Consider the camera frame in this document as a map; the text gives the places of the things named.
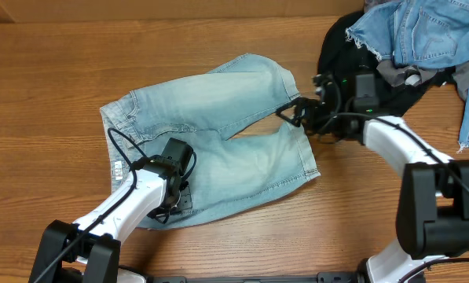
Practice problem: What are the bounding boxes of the grey cloth garment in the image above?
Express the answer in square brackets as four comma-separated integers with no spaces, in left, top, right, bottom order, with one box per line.
[376,60,469,101]

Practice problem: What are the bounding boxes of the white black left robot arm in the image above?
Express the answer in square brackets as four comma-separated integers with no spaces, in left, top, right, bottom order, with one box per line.
[29,138,195,282]

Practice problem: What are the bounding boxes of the light blue denim shorts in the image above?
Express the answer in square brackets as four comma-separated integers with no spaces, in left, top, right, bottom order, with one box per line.
[101,53,319,229]

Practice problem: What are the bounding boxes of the blue frayed denim jeans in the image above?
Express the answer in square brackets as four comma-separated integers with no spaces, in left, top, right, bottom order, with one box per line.
[346,0,469,148]

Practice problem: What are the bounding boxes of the black garment with patterned lining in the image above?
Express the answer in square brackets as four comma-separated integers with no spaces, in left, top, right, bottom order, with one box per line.
[317,11,454,116]

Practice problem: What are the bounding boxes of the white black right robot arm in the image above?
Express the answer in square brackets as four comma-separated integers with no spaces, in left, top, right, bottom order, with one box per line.
[276,72,469,282]

